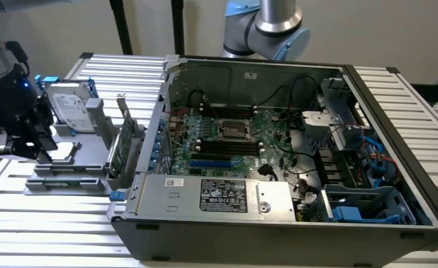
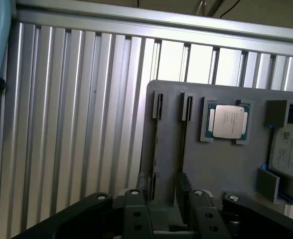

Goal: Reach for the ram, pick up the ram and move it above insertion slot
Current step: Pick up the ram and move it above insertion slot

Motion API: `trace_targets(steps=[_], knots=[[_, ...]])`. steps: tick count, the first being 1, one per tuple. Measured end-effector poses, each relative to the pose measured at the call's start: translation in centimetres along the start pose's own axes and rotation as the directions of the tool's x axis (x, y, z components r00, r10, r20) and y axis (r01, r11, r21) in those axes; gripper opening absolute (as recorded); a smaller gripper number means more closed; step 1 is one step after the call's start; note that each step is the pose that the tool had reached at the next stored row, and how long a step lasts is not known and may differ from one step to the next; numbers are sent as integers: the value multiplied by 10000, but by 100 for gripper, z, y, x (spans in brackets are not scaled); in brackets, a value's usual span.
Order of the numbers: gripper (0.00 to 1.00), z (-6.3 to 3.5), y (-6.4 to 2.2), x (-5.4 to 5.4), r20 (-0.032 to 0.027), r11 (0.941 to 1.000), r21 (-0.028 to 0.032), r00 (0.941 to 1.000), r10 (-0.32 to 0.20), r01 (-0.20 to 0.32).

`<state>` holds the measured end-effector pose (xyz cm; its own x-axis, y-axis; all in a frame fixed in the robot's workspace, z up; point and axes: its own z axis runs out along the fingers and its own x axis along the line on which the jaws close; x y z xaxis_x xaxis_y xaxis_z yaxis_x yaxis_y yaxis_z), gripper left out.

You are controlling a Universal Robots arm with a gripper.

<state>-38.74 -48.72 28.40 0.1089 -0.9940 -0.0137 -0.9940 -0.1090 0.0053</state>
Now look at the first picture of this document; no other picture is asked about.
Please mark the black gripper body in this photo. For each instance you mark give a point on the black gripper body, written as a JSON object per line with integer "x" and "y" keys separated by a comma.
{"x": 6, "y": 97}

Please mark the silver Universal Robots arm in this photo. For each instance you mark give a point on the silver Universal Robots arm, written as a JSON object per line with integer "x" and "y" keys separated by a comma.
{"x": 277, "y": 16}

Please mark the blue expansion slot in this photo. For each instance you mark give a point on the blue expansion slot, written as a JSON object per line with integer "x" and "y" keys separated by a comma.
{"x": 209, "y": 162}
{"x": 209, "y": 167}

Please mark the black RAM slot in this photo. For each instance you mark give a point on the black RAM slot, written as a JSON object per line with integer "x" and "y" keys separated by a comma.
{"x": 228, "y": 141}
{"x": 228, "y": 112}
{"x": 228, "y": 106}
{"x": 228, "y": 145}
{"x": 228, "y": 148}
{"x": 228, "y": 109}
{"x": 228, "y": 152}

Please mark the grey parts rack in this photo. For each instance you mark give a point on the grey parts rack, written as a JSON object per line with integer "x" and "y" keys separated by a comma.
{"x": 88, "y": 156}

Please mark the silver hard disk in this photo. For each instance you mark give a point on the silver hard disk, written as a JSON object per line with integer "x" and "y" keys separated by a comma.
{"x": 70, "y": 109}

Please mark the green graphics card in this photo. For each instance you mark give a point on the green graphics card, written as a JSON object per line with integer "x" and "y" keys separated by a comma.
{"x": 122, "y": 142}

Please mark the blue disk carrier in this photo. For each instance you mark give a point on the blue disk carrier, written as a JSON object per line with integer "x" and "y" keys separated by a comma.
{"x": 89, "y": 86}

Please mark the blue case latch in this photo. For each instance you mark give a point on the blue case latch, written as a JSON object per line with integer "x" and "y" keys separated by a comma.
{"x": 116, "y": 195}

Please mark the black stand pole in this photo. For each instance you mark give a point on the black stand pole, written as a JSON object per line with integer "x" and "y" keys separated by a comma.
{"x": 177, "y": 25}
{"x": 121, "y": 25}

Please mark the green motherboard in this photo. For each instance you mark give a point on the green motherboard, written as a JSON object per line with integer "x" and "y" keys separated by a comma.
{"x": 204, "y": 128}

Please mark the grey power supply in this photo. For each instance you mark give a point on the grey power supply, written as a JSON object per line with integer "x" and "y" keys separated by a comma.
{"x": 219, "y": 195}

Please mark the CPU socket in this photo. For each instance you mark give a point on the CPU socket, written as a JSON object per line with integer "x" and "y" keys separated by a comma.
{"x": 231, "y": 128}

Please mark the black open PC case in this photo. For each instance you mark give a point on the black open PC case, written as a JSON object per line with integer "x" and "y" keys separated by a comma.
{"x": 240, "y": 240}

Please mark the metal drive cage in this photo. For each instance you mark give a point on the metal drive cage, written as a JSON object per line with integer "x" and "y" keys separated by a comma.
{"x": 339, "y": 92}

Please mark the blue disk bay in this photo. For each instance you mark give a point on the blue disk bay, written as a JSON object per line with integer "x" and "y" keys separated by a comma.
{"x": 386, "y": 201}

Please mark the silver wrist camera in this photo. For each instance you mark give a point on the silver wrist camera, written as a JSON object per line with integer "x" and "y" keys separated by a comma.
{"x": 7, "y": 148}

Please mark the black air duct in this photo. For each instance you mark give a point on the black air duct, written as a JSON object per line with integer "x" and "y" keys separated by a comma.
{"x": 333, "y": 167}

